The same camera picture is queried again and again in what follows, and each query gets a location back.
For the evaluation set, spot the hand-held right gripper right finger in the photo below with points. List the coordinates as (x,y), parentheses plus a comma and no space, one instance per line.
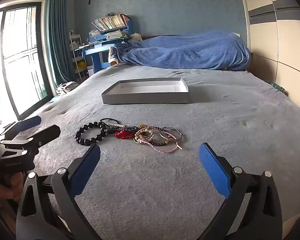
(213,167)

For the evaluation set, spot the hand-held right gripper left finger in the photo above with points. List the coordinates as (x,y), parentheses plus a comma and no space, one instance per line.
(86,166)

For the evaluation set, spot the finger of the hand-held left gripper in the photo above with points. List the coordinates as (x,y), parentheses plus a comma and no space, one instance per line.
(27,123)
(46,133)

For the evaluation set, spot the thin grey pink bangle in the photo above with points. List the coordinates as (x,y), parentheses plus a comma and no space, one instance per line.
(176,130)

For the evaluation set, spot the grey cardboard tray box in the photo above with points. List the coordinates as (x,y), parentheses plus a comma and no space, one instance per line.
(145,93)

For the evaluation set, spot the person's left hand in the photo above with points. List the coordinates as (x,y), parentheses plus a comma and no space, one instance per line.
(3,188)

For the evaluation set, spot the grey bedspread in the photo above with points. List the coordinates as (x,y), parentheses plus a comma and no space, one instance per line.
(240,130)

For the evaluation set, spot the white black shoes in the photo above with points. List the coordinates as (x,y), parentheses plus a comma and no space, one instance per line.
(65,88)

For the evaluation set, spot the black framed glass door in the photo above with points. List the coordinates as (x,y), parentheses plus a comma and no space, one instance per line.
(41,55)

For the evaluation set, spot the yellow item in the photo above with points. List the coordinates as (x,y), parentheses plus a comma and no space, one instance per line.
(81,65)

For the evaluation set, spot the white trolley rack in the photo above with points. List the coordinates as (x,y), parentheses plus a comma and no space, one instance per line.
(77,52)

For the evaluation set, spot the blue desk with shelf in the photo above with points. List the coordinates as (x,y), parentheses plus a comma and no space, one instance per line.
(96,60)

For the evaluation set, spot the teal curtain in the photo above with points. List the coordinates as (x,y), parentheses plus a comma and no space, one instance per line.
(58,30)

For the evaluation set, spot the green patterned cloth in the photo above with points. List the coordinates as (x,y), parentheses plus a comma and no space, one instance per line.
(278,87)

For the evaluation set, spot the blue fleece blanket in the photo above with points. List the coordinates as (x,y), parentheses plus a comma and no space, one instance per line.
(190,50)

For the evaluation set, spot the stack of papers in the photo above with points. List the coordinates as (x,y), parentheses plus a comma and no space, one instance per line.
(115,34)

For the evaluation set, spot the row of books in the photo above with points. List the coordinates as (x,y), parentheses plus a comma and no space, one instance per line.
(110,21)

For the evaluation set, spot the white plush toy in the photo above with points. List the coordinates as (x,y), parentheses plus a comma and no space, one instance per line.
(136,37)

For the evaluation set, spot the beige grey wardrobe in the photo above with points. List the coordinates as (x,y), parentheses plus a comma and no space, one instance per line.
(265,37)

